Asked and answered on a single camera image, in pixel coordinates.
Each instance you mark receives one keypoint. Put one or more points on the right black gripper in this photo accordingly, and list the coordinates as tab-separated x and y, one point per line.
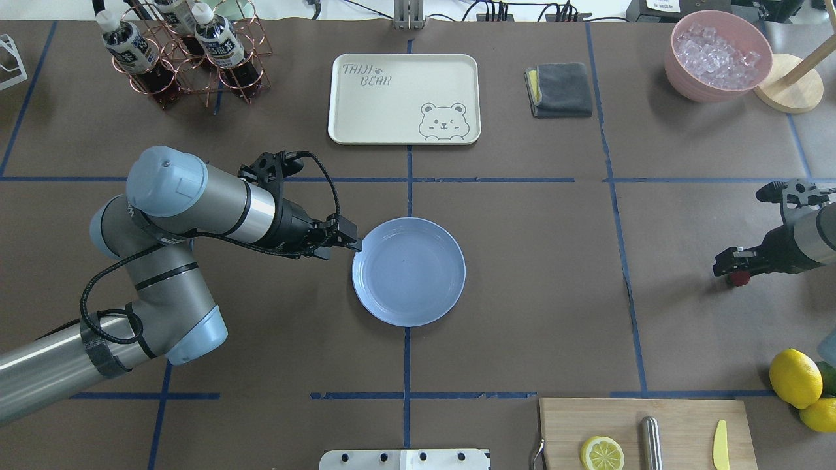
779	246

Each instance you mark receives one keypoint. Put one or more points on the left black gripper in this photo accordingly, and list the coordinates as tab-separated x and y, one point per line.
292	228

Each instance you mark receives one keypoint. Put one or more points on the red strawberry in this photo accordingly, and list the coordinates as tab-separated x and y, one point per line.
738	278

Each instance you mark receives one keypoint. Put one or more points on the blue plate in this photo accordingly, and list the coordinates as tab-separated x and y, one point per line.
409	273

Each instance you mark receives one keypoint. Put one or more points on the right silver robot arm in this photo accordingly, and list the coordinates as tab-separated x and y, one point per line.
804	241

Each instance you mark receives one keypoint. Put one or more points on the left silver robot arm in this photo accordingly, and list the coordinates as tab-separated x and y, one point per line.
154	301

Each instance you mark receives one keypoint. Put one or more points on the yellow lemon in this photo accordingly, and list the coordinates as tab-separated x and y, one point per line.
819	416
795	378

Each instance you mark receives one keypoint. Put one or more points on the cream bear tray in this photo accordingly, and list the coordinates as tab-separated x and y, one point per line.
404	99

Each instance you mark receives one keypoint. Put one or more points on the green lime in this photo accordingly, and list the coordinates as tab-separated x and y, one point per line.
828	375

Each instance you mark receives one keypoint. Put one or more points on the wooden cup stand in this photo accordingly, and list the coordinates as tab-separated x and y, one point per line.
793	85

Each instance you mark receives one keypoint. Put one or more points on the yellow plastic knife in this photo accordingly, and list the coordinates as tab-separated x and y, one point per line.
721	457

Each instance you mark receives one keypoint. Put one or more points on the steel muddler rod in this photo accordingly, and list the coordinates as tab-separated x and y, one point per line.
650	431

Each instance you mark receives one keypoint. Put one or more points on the pink bowl of ice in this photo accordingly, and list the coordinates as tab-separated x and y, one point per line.
715	56

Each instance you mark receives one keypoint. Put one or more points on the lemon half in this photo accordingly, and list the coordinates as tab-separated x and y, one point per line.
601	452

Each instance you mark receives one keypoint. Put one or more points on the dark drink bottle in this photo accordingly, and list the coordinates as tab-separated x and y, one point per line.
219	40
179	19
136	56

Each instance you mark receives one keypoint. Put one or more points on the grey folded cloth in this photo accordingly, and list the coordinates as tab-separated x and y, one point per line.
559	90

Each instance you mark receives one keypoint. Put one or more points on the green bowl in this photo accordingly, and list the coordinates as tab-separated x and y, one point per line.
234	10

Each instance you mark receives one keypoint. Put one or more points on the copper wire bottle rack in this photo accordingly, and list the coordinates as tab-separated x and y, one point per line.
194	72

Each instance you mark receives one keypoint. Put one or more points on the white wire cup rack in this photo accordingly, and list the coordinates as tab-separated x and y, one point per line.
13	71

